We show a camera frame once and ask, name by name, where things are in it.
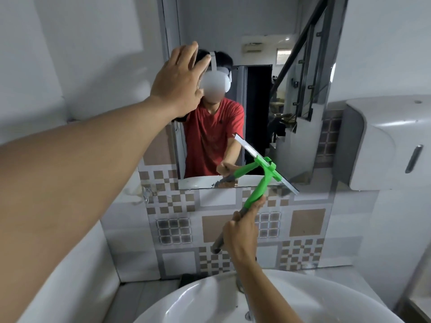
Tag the clear wall hook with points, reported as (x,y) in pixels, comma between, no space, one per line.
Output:
(147,194)

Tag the person's left hand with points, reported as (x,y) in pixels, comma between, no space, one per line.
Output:
(175,87)

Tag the person's right thumb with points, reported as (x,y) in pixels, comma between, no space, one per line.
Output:
(257,203)

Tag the chrome faucet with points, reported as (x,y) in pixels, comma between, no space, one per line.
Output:
(248,307)

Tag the green window squeegee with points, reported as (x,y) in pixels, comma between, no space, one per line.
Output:
(260,190)

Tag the white ceramic sink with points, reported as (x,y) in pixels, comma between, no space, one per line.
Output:
(188,302)

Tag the person's right forearm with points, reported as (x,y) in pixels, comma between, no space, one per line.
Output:
(266,296)

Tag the wall mirror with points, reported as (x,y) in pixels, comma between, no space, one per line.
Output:
(215,26)

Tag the small black box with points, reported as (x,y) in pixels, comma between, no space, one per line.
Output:
(193,280)

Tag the person's left forearm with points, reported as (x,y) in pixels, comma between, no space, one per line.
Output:
(84,184)

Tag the person's right hand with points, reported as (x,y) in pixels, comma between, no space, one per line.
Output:
(242,235)

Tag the person's left thumb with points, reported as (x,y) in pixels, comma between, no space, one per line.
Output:
(200,95)

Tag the white paper towel dispenser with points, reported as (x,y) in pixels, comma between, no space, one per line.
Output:
(380,144)

